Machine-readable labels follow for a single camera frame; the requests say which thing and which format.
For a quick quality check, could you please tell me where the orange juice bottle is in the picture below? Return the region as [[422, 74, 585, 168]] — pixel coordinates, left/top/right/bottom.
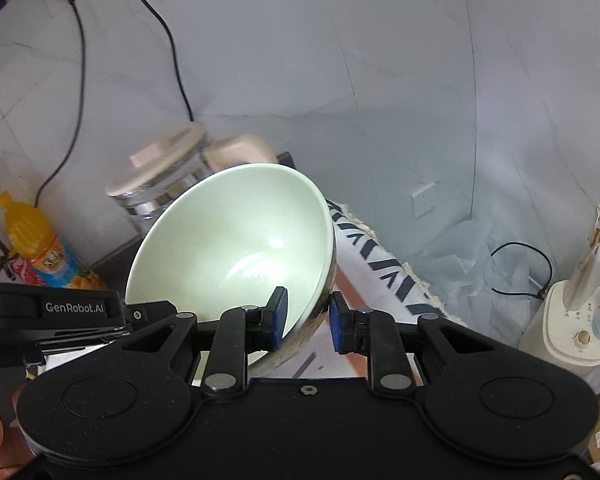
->
[[0, 191, 107, 290]]

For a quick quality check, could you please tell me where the patterned table cloth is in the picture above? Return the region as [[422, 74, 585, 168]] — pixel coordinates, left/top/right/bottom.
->
[[265, 202, 449, 379]]

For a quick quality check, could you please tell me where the red cola can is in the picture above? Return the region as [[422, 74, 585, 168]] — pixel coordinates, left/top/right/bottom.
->
[[9, 256, 38, 285]]

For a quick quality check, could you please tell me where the black power cable thin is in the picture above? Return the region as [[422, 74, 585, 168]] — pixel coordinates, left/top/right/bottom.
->
[[34, 0, 86, 207]]

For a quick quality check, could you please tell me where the white wall socket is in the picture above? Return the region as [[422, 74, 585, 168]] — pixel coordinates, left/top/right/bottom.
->
[[412, 182, 437, 219]]

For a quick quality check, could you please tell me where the person's right hand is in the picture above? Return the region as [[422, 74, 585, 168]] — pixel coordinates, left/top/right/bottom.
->
[[0, 383, 37, 480]]

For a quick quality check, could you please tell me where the cream appliance with straws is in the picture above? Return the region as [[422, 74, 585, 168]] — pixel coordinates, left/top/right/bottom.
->
[[518, 199, 600, 380]]

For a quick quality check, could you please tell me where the glass kettle cream handle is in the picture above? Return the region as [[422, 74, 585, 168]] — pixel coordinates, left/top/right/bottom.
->
[[105, 122, 278, 235]]

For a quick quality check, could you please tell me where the pale green bowl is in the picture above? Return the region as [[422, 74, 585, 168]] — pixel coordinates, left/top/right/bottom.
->
[[125, 164, 337, 377]]

